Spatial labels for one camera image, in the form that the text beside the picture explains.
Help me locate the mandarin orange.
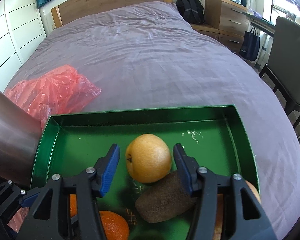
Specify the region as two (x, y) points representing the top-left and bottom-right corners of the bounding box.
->
(70, 194), (77, 217)
(99, 211), (129, 240)

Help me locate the kiwi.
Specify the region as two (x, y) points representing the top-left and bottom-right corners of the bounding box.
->
(135, 171), (197, 223)

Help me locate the yellow apple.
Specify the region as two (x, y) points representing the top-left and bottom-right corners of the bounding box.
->
(125, 134), (172, 184)

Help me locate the striped pepino melon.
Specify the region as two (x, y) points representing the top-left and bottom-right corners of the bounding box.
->
(213, 194), (223, 240)

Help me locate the red green apple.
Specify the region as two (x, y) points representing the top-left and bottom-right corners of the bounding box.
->
(245, 180), (261, 203)

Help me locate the green metal tray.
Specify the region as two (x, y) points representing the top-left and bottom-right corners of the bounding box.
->
(31, 105), (259, 239)

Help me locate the pink plastic sheet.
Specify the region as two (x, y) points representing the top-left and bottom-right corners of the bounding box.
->
(3, 64), (102, 233)

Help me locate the grey office chair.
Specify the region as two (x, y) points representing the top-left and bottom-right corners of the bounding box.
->
(259, 17), (300, 128)

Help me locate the navy tote bag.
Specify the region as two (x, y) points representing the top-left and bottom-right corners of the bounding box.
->
(239, 27), (260, 61)

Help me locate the purple bed cover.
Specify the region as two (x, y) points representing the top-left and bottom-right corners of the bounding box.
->
(8, 2), (300, 239)

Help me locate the white wardrobe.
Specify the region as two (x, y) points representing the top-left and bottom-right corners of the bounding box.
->
(0, 0), (46, 92)

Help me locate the glass desk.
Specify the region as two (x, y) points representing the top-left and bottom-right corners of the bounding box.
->
(231, 6), (277, 68)

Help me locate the wooden drawer cabinet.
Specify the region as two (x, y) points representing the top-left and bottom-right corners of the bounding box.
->
(191, 0), (249, 55)

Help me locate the black backpack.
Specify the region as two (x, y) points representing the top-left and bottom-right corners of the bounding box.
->
(175, 0), (205, 25)

